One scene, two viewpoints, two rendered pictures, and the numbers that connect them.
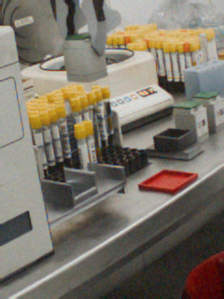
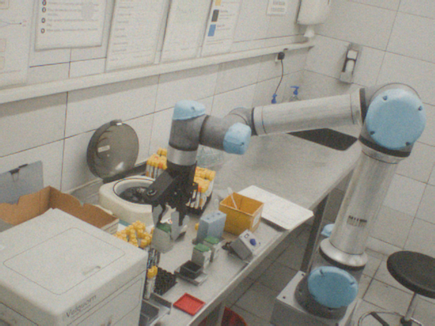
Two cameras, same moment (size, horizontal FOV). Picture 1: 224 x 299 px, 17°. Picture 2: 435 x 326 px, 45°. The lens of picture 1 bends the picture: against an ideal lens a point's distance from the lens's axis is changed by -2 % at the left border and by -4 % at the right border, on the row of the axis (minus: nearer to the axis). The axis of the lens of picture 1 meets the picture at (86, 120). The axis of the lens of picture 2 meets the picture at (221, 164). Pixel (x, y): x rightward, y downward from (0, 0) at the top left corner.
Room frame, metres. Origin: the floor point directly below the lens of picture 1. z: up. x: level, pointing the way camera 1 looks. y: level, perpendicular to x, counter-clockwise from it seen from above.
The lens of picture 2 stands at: (-0.10, 0.28, 1.79)
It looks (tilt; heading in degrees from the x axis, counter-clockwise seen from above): 22 degrees down; 341
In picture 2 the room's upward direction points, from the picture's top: 11 degrees clockwise
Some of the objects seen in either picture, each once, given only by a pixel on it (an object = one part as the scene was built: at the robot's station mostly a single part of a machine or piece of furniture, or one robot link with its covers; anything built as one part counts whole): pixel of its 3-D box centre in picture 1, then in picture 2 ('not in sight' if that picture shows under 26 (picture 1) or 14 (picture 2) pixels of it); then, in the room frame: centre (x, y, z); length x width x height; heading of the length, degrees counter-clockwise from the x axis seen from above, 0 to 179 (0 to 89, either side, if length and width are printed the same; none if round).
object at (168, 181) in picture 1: (168, 180); (189, 303); (1.05, -0.11, 0.88); 0.07 x 0.07 x 0.01; 47
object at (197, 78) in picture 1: (209, 90); (211, 229); (1.39, -0.25, 0.92); 0.10 x 0.07 x 0.10; 129
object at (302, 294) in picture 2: not in sight; (325, 286); (0.96, -0.46, 1.00); 0.15 x 0.15 x 0.10
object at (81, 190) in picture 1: (60, 198); (138, 320); (0.94, 0.05, 0.92); 0.21 x 0.07 x 0.05; 137
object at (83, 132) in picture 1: (92, 146); (150, 273); (1.12, 0.00, 0.93); 0.17 x 0.09 x 0.11; 137
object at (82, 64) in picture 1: (84, 58); (163, 238); (1.07, -0.01, 1.08); 0.05 x 0.04 x 0.06; 42
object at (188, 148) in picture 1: (175, 143); (191, 271); (1.19, -0.14, 0.89); 0.09 x 0.05 x 0.04; 47
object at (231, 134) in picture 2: not in sight; (227, 134); (1.05, -0.12, 1.39); 0.11 x 0.11 x 0.08; 58
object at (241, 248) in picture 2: not in sight; (240, 242); (1.32, -0.34, 0.92); 0.13 x 0.07 x 0.08; 47
